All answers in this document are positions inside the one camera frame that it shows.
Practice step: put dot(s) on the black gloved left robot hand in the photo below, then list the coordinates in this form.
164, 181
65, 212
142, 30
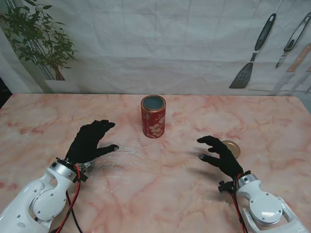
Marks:
87, 145

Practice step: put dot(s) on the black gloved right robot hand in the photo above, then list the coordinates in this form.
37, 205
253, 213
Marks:
224, 157

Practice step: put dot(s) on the red floral tea canister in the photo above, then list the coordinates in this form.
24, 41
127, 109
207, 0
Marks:
153, 119

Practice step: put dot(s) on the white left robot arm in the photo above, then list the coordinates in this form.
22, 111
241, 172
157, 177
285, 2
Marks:
36, 201

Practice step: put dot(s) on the gold round canister lid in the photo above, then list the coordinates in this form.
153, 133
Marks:
234, 148

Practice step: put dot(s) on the white printed backdrop cloth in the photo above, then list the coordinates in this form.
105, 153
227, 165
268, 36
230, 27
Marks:
155, 48

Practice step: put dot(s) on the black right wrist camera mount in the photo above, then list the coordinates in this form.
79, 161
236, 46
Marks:
226, 187

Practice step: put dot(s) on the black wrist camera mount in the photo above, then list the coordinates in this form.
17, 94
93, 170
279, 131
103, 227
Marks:
226, 187
81, 176

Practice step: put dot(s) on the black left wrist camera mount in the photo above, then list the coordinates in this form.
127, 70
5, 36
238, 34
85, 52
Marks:
81, 176

